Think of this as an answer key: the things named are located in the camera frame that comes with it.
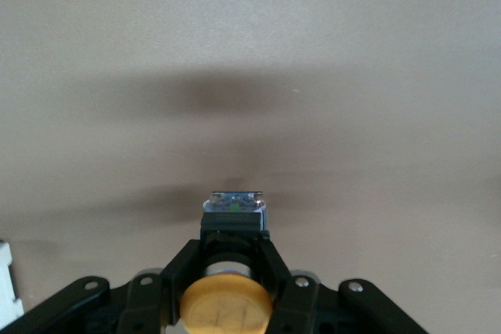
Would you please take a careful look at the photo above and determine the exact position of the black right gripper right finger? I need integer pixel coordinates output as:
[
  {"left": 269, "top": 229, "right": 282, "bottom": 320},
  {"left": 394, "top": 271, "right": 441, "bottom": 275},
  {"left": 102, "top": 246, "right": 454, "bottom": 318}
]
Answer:
[{"left": 256, "top": 236, "right": 293, "bottom": 314}]

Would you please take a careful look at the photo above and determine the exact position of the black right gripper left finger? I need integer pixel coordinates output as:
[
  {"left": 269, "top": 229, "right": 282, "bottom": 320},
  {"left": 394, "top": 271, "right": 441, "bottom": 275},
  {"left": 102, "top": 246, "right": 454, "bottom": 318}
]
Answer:
[{"left": 159, "top": 238, "right": 207, "bottom": 327}]

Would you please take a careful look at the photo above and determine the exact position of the yellow push button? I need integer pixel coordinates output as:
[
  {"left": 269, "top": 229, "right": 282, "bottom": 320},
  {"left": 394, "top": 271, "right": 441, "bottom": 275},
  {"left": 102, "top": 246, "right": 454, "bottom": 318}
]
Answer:
[{"left": 180, "top": 189, "right": 273, "bottom": 334}]

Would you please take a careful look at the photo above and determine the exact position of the white circuit breaker red switch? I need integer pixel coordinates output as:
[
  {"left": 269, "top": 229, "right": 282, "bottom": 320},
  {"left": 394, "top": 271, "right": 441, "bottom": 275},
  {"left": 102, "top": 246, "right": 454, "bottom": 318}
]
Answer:
[{"left": 0, "top": 239, "right": 23, "bottom": 314}]

